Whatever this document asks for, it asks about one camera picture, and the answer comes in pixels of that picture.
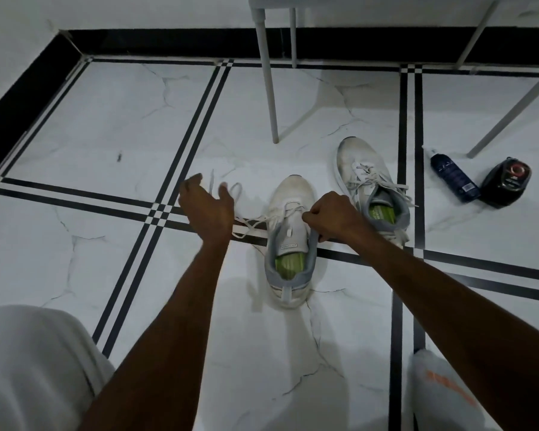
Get person's left hand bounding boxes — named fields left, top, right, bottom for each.
left=178, top=173, right=235, bottom=248

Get person's right hand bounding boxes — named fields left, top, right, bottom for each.
left=301, top=191, right=365, bottom=246

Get white shoelace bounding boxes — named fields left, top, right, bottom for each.
left=208, top=170, right=311, bottom=241
left=346, top=161, right=419, bottom=210

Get white sneaker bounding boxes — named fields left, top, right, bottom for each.
left=334, top=136, right=412, bottom=247
left=264, top=174, right=320, bottom=309

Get person's right forearm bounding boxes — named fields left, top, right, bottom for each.
left=346, top=228, right=539, bottom=431

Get person's left forearm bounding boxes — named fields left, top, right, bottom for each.
left=78, top=239, right=232, bottom=431

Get grey metal shelf rack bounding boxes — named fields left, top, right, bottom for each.
left=247, top=0, right=539, bottom=159

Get black shoe polish container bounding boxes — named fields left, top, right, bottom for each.
left=479, top=156, right=532, bottom=210

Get dark blue spray bottle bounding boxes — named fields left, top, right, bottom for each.
left=424, top=147, right=482, bottom=204

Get white sock with orange print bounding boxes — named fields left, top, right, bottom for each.
left=411, top=348, right=495, bottom=431

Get white shorts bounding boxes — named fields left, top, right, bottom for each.
left=0, top=305, right=116, bottom=431

